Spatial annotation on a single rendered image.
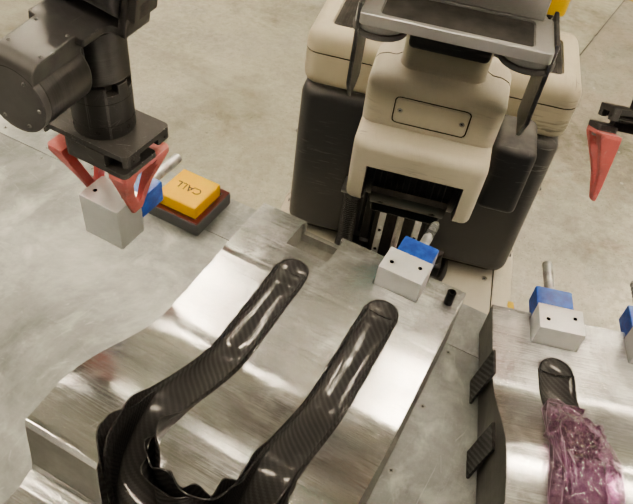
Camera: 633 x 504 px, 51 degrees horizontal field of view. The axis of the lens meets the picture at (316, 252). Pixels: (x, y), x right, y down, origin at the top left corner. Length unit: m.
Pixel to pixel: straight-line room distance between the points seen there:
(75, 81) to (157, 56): 2.29
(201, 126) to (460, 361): 1.80
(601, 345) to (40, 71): 0.63
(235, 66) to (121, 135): 2.17
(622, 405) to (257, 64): 2.29
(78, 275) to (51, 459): 0.31
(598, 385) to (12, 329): 0.64
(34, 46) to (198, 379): 0.31
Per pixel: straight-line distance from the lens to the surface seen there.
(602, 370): 0.80
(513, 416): 0.69
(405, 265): 0.72
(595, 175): 0.78
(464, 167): 1.09
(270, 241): 0.76
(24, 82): 0.55
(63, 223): 0.93
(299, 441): 0.60
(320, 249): 0.79
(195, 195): 0.89
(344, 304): 0.71
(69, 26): 0.57
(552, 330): 0.77
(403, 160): 1.10
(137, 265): 0.86
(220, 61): 2.84
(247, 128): 2.46
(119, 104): 0.63
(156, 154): 0.67
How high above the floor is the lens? 1.42
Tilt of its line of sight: 45 degrees down
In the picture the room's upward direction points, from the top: 9 degrees clockwise
